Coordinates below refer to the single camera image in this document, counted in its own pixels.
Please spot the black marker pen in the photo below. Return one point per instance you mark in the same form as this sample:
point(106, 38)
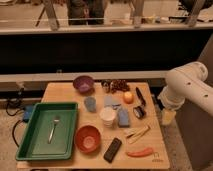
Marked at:
point(140, 96)

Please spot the metal spoon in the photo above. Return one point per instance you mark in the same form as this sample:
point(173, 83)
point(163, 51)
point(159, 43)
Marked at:
point(55, 122)

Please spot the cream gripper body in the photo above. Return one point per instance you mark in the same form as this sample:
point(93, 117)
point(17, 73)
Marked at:
point(167, 116)

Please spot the blue plastic cup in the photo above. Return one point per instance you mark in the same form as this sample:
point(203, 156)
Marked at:
point(90, 104)

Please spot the bunch of dark grapes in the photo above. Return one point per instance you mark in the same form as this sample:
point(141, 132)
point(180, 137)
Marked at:
point(119, 85)

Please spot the white paper cup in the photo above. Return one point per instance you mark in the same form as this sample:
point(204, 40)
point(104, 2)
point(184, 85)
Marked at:
point(107, 115)

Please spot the blue power box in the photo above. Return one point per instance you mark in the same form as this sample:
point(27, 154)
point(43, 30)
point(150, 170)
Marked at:
point(27, 113)

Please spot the small dark metal tin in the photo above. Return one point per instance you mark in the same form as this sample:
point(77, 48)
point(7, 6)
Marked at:
point(106, 85)

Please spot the orange apple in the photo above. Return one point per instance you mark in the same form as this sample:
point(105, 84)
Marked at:
point(128, 97)

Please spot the yellow banana peel toy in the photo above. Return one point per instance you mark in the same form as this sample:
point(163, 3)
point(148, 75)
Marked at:
point(134, 134)

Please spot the purple bowl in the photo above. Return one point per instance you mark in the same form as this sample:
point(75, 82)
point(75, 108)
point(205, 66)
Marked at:
point(83, 83)

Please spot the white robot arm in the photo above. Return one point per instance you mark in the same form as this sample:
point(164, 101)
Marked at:
point(185, 82)

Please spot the green plastic tray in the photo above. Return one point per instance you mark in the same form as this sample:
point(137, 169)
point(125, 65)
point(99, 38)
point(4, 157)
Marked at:
point(34, 144)

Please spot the blue sponge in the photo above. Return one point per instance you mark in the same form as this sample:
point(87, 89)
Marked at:
point(123, 117)

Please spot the orange-red bowl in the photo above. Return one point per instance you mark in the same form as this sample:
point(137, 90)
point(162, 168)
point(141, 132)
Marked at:
point(87, 139)

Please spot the black remote control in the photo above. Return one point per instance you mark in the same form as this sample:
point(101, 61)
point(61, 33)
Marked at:
point(112, 150)

